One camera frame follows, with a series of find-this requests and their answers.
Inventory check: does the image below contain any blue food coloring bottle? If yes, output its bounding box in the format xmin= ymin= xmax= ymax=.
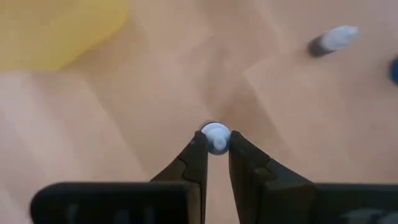
xmin=388 ymin=57 xmax=398 ymax=85

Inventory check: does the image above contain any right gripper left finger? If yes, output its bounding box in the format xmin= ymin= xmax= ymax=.
xmin=150 ymin=130 xmax=208 ymax=224

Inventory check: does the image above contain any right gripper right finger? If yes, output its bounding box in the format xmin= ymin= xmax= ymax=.
xmin=229 ymin=129 xmax=318 ymax=224

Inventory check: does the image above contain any yellow plastic bin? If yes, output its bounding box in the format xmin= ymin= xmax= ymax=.
xmin=0 ymin=0 xmax=129 ymax=72

